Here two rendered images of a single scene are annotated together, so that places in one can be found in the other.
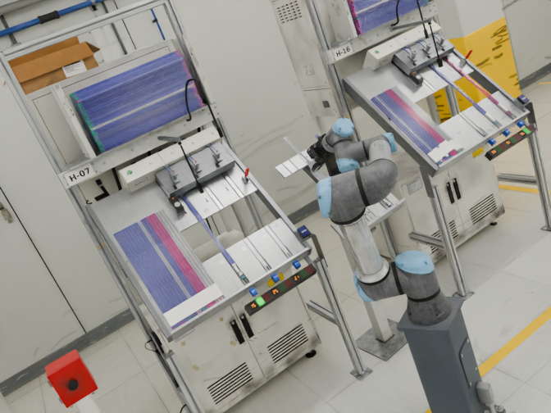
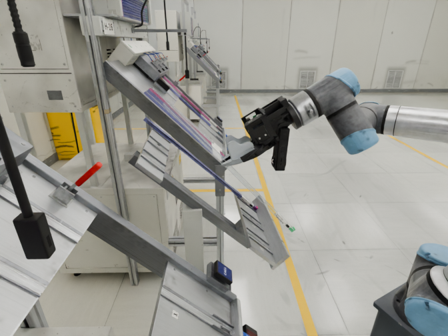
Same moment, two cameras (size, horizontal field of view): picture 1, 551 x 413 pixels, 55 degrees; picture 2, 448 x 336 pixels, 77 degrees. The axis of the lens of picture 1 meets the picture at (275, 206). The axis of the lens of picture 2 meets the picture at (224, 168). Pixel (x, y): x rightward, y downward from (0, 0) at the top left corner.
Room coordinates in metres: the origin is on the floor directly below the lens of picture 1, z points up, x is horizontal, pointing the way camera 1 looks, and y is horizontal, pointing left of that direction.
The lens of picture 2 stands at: (1.92, 0.40, 1.29)
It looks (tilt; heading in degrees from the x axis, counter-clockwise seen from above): 24 degrees down; 291
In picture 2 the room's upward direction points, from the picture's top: straight up
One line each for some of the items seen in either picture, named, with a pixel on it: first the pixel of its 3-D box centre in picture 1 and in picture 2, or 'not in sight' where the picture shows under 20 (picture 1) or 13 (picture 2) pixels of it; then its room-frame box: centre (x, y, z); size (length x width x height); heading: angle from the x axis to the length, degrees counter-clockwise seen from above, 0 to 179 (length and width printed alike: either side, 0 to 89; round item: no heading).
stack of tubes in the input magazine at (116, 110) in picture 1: (138, 100); not in sight; (2.45, 0.39, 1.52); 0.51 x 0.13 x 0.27; 112
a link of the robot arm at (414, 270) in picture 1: (415, 272); (439, 271); (1.59, -0.36, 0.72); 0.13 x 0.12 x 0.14; 74
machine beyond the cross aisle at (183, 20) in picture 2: not in sight; (182, 63); (4.44, -4.14, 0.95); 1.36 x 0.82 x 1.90; 22
